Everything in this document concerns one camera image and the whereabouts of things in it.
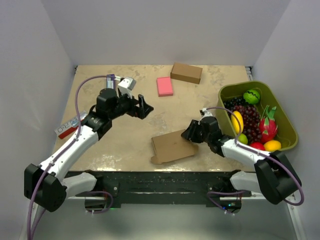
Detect brown cardboard box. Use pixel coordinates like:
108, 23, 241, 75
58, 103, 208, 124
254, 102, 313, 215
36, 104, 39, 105
151, 129, 199, 165
170, 62, 203, 84

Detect green toy melon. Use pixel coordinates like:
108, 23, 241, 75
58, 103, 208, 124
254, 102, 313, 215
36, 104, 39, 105
243, 89, 261, 105

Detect red purple toy grapes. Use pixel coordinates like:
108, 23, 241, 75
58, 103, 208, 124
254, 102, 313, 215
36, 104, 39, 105
236, 104, 261, 145

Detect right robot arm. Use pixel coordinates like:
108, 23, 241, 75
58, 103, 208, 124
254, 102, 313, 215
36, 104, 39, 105
181, 116, 304, 205

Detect purple toothpaste box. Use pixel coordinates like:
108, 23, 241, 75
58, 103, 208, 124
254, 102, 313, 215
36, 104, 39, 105
106, 74, 116, 90

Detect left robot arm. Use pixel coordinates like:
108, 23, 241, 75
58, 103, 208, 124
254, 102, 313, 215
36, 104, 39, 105
24, 88, 154, 212

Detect green toy lime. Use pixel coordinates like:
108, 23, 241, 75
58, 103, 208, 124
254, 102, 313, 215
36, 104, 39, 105
237, 133, 249, 145

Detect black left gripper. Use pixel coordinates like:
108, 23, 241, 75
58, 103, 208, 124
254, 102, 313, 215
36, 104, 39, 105
109, 89, 153, 120

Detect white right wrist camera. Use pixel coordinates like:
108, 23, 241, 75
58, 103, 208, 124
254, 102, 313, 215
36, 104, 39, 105
200, 108, 214, 121

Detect closed brown cardboard box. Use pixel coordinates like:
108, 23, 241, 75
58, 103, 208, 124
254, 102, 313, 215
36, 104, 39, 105
170, 62, 203, 84

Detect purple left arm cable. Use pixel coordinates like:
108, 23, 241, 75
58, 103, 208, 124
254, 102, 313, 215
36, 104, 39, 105
26, 76, 123, 240

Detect olive green plastic bin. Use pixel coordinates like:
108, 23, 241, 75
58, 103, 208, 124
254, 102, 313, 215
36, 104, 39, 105
217, 81, 299, 151

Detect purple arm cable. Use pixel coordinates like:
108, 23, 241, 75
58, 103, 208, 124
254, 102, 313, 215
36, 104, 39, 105
203, 106, 305, 206
26, 76, 123, 240

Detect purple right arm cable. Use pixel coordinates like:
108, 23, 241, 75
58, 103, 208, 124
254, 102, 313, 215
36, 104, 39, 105
203, 106, 305, 206

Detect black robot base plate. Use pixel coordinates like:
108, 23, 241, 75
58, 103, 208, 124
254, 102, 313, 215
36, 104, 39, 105
77, 171, 252, 213

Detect red toy apple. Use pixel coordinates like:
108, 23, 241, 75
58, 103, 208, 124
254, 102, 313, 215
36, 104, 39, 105
249, 142, 266, 151

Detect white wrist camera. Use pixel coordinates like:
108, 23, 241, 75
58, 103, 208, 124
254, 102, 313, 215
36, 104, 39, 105
200, 108, 214, 121
117, 77, 137, 99

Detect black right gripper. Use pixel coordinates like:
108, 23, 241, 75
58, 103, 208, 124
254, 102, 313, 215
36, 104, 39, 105
181, 120, 211, 144

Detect red white toothpaste box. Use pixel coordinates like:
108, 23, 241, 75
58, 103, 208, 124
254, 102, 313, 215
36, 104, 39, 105
54, 115, 79, 139

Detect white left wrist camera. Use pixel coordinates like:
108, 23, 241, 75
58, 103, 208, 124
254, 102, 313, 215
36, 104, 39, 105
117, 77, 137, 99

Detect dark blue toy grapes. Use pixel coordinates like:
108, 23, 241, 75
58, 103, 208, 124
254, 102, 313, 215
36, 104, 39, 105
223, 97, 247, 112

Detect pink toy dragon fruit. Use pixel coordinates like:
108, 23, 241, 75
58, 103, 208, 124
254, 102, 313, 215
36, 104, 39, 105
258, 105, 278, 144

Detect pink sticky note pad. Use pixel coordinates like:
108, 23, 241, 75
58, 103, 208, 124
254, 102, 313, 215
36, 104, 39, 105
156, 76, 174, 97

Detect orange yellow toy fruit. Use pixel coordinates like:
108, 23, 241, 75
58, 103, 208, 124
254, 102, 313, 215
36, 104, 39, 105
263, 140, 282, 152

